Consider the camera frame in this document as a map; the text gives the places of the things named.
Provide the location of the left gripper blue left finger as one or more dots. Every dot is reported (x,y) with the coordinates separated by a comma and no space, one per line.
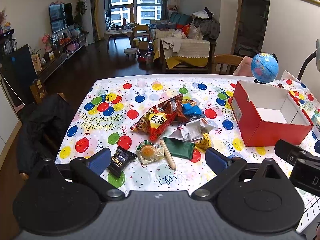
(92,167)

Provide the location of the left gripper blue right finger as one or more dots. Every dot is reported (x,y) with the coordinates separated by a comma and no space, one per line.
(224,166)

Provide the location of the black snack packet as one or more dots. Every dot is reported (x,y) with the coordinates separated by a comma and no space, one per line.
(120,160)

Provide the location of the white silver snack bag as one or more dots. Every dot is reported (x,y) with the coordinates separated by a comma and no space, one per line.
(193,131)

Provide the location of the green snack packet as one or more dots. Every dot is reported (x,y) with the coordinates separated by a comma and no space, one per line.
(180,149)

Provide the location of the sausage stick snack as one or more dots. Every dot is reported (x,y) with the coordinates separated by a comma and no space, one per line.
(168,155)

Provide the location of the braised egg clear packet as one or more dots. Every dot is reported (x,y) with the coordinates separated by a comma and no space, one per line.
(148,152)

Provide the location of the blue cookie packet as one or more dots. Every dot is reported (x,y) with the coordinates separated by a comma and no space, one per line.
(192,110)

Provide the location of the brown foil snack bag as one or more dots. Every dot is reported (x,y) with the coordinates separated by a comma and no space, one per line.
(173,106)

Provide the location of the red yellow chip bag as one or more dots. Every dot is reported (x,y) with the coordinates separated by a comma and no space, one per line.
(154,122)

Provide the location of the yellow candy wrapper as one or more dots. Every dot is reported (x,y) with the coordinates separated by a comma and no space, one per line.
(204,143)

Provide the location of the tissue pack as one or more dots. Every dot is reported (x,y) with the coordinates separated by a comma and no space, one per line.
(316,125)

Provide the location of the black jacket on chair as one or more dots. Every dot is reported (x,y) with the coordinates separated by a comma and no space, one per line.
(42,132)

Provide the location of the red cardboard box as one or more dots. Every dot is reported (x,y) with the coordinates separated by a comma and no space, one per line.
(266,114)

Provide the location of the wooden dining chair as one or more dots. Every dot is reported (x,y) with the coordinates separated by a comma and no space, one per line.
(225,64)

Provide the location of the blue desk globe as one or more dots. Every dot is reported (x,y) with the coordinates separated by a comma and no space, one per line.
(264,68)

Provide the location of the small round stool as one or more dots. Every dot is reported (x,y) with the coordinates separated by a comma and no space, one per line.
(130,53)

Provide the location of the sofa with cream cover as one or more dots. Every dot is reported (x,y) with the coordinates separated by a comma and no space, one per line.
(185,42)

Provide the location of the grey desk lamp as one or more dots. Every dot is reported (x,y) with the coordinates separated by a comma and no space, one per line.
(314,55)

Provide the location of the tv cabinet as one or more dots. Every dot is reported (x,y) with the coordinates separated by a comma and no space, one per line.
(61,56)

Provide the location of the coffee table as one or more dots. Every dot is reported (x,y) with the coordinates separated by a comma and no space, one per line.
(116,34)

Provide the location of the television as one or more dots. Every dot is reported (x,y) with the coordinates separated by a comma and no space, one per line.
(61,16)

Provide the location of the window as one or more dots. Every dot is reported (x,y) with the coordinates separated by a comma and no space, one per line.
(139,11)

